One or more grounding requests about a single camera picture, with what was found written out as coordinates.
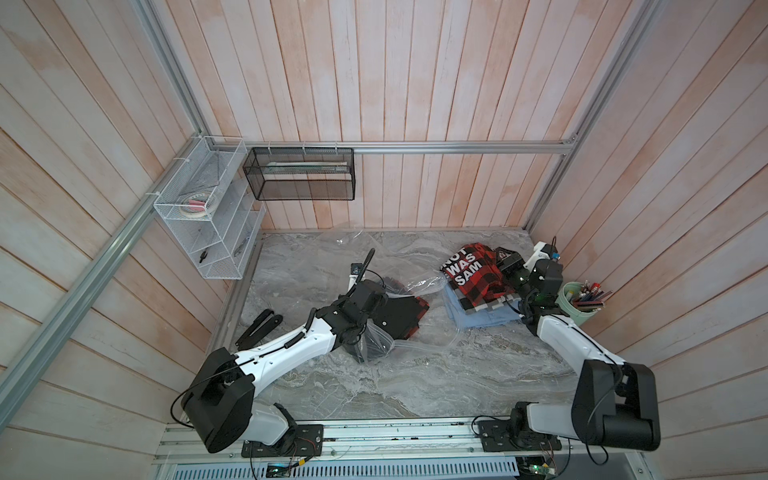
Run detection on tape roll on shelf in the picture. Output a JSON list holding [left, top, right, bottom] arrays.
[[178, 191, 219, 219]]

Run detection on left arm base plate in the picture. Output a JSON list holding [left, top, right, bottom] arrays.
[[241, 424, 324, 459]]

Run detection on light blue shirt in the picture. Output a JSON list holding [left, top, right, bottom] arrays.
[[442, 284, 521, 330]]

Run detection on green pen holder cup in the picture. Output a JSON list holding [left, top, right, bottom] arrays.
[[556, 282, 603, 326]]

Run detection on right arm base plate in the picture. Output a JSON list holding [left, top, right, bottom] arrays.
[[472, 417, 563, 453]]

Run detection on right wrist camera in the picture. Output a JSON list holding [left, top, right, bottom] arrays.
[[524, 241, 560, 271]]

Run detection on aluminium front rail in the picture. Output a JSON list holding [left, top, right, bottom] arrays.
[[152, 413, 649, 466]]

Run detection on black flat clip tool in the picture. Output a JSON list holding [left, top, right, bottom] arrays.
[[235, 309, 283, 351]]

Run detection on white wire shelf rack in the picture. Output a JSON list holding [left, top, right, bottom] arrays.
[[154, 136, 266, 280]]

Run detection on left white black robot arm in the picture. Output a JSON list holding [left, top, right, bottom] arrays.
[[172, 249, 387, 455]]

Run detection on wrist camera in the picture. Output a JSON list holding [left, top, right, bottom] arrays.
[[524, 241, 560, 271], [347, 263, 363, 290]]

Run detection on dark shirt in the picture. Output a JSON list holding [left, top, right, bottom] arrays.
[[373, 277, 430, 340]]

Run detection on black mesh wall basket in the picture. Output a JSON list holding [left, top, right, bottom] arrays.
[[242, 147, 357, 201]]

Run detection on aluminium wall frame rail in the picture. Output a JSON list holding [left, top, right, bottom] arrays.
[[1, 1, 649, 436]]

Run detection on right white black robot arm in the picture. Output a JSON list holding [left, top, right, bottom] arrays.
[[502, 258, 661, 451]]

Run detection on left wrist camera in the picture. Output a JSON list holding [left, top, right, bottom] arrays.
[[347, 263, 363, 290]]

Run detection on pens in cup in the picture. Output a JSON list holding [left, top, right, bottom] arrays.
[[568, 283, 613, 312]]

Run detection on red black plaid shirt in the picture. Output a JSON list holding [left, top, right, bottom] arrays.
[[440, 243, 515, 306]]

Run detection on clear plastic vacuum bag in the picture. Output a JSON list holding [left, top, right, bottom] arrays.
[[263, 224, 541, 385]]

